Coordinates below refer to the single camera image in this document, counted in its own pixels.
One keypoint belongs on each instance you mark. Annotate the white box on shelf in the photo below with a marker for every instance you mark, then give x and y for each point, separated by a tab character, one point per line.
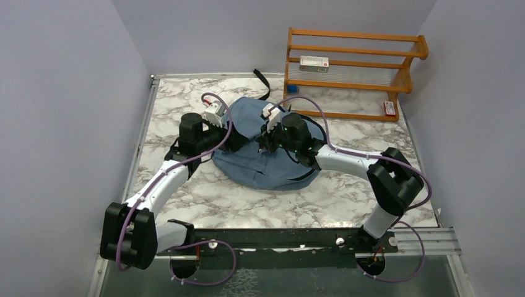
314	64

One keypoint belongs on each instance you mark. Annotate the small blue object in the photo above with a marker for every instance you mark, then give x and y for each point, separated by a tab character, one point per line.
292	89

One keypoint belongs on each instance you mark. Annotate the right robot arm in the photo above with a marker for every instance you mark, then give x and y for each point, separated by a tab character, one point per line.
394	182

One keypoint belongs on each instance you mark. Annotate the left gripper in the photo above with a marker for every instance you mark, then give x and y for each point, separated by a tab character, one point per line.
234	142

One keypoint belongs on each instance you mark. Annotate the blue student backpack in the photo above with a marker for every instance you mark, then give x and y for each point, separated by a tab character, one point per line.
257	168

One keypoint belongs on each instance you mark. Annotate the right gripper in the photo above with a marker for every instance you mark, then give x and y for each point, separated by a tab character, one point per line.
265	138

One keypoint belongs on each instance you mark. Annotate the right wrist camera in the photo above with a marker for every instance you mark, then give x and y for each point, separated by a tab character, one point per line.
271	114

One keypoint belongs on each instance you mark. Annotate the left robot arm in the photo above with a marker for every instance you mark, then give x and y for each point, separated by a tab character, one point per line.
156	196

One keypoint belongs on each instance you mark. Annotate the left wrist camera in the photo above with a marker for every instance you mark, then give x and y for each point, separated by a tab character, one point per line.
214	111

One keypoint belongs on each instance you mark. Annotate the small red white box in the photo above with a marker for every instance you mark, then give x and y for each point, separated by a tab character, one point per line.
389	108

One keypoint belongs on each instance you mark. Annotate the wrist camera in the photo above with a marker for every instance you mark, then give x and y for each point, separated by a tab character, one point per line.
271	114
214	111

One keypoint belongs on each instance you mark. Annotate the wooden shelf rack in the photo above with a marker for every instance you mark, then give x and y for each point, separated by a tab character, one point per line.
365	69

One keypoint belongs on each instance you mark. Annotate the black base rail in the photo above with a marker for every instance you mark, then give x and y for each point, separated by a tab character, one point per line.
244	248

